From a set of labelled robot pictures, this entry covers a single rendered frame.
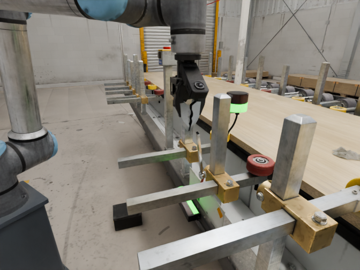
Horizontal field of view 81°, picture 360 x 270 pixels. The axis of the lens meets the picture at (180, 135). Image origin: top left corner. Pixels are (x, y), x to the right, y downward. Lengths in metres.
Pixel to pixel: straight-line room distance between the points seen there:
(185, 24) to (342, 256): 0.68
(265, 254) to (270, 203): 0.13
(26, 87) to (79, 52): 7.20
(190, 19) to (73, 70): 7.77
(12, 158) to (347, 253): 1.16
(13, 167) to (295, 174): 1.01
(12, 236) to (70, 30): 7.45
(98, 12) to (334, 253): 0.78
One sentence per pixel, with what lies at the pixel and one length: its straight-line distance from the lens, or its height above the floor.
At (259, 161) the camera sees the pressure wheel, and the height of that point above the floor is 0.91.
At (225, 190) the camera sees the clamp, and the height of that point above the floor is 0.87.
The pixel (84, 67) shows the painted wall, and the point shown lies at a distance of 8.25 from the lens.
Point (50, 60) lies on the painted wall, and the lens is 8.25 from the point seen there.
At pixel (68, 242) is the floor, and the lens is 1.78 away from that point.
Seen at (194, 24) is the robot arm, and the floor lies 1.28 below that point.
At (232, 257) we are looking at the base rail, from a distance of 0.68.
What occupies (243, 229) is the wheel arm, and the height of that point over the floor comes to 0.96.
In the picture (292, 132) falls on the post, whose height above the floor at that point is 1.10.
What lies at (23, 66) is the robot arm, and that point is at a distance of 1.04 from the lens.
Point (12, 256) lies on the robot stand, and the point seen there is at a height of 0.42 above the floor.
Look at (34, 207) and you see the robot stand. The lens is 1.14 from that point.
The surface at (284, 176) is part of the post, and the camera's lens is 0.43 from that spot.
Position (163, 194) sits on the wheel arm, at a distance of 0.60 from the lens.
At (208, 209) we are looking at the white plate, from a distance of 0.75.
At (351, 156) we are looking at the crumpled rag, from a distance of 0.87.
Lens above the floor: 1.23
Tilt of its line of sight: 22 degrees down
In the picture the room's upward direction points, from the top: straight up
